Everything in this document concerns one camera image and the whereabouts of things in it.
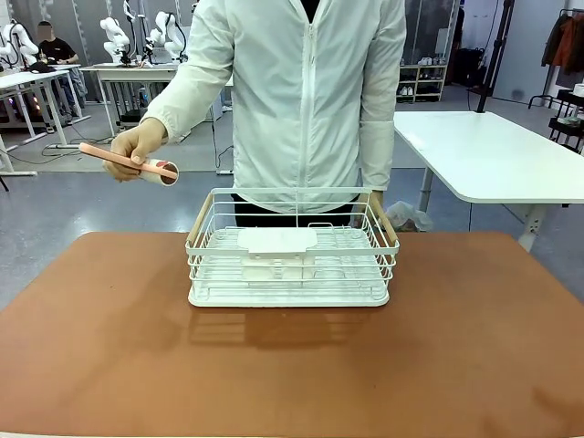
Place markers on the person's right hand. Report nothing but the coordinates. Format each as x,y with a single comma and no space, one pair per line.
137,139

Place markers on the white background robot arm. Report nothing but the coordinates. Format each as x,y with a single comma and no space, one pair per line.
114,38
169,34
16,43

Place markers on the person's right forearm white sleeve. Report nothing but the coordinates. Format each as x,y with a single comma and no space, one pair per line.
182,105

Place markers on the person's left forearm white sleeve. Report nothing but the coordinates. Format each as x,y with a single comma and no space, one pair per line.
377,150

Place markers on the white desk with robots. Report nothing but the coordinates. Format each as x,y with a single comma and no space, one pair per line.
132,68

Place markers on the white desk with white legs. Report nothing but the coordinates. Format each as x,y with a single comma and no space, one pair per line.
27,80

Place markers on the person torso in white jacket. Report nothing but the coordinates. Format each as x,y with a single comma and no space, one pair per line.
296,114

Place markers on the white plastic cutlery holder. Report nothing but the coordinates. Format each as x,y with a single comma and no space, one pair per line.
278,242

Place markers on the white plastic drip tray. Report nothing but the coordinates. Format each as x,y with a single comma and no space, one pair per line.
292,301

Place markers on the crumpled clear plastic bag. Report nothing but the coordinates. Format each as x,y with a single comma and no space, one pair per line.
406,216

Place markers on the wooden shoe rack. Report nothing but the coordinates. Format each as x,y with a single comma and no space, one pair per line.
422,84

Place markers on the large white table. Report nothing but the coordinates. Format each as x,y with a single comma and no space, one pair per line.
493,150

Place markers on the black vertical stand pole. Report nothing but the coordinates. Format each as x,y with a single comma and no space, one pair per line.
495,55

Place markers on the black utility cart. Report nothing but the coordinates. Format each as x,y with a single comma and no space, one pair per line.
568,123

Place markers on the clothes rack with jackets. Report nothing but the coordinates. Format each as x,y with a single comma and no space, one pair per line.
568,41

